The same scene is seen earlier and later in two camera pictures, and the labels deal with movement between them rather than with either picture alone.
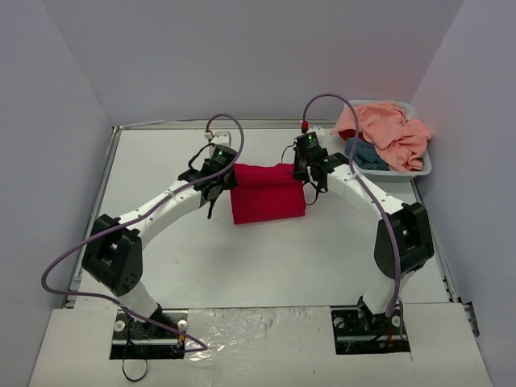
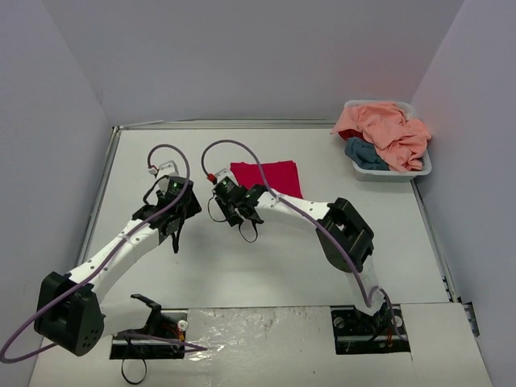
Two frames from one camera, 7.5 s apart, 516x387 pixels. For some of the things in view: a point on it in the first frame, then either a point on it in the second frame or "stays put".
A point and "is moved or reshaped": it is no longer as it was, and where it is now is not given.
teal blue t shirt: (365, 156) stays put
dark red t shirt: (347, 134) stays put
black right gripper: (313, 173) -> (227, 210)
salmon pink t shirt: (401, 141) stays put
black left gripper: (215, 192) -> (174, 227)
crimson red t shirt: (266, 193) is moved or reshaped
